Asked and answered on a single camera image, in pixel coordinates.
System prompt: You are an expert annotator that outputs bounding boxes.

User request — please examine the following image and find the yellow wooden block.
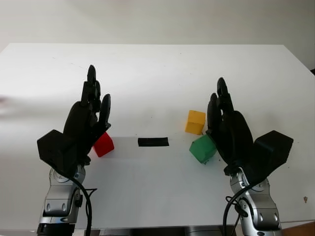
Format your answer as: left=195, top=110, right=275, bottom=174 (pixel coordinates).
left=185, top=110, right=206, bottom=135

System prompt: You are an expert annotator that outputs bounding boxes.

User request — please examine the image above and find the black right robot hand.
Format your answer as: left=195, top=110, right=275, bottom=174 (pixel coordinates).
left=205, top=77, right=255, bottom=173

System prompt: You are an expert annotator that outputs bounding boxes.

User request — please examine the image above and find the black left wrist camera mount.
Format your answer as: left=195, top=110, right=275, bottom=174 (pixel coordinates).
left=36, top=129, right=82, bottom=176

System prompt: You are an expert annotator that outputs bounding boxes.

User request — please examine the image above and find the red wooden block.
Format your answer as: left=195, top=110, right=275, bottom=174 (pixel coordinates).
left=93, top=132, right=115, bottom=158

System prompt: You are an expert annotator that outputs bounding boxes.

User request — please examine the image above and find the grey robot torso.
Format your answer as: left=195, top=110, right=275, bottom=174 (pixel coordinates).
left=83, top=226, right=237, bottom=236

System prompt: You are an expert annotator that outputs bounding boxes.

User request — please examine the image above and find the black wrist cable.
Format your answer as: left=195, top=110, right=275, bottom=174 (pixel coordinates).
left=222, top=184, right=254, bottom=236
left=58, top=169, right=98, bottom=236

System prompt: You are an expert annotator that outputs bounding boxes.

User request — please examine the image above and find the black tape strip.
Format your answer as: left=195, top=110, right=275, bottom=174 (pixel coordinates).
left=137, top=137, right=170, bottom=148

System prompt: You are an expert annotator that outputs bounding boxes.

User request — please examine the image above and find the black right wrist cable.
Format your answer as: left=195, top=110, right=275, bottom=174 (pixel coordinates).
left=222, top=184, right=254, bottom=236

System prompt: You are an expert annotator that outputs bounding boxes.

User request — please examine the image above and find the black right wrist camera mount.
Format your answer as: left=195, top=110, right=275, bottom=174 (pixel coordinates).
left=245, top=130, right=294, bottom=185

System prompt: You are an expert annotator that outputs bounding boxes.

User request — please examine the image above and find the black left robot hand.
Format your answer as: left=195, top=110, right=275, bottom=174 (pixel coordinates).
left=63, top=64, right=113, bottom=168

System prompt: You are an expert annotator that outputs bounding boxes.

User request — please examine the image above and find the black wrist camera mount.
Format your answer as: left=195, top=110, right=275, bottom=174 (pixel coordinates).
left=245, top=130, right=294, bottom=185
left=36, top=129, right=82, bottom=176

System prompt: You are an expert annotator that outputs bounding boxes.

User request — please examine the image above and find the green wooden block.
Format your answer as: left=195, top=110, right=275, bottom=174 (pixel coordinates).
left=189, top=134, right=218, bottom=166

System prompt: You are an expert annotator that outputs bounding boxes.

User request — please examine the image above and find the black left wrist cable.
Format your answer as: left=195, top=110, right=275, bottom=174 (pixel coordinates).
left=58, top=169, right=98, bottom=236

